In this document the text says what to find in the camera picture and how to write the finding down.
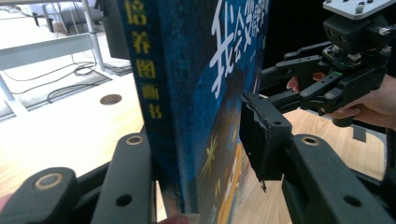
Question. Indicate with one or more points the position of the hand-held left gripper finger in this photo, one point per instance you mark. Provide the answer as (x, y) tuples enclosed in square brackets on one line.
[(267, 146)]

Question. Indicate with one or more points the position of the blue picture book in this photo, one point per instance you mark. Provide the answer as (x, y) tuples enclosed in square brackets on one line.
[(186, 68)]

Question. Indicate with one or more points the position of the grey tape piece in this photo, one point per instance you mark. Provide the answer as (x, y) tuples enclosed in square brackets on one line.
[(360, 133)]

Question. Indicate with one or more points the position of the black panel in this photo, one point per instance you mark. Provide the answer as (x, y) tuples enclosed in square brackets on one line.
[(113, 28)]

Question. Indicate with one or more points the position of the grey sofa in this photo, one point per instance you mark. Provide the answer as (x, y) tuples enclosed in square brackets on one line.
[(71, 12)]

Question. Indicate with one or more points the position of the white metal table frame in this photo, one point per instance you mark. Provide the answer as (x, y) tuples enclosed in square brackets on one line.
[(46, 49)]

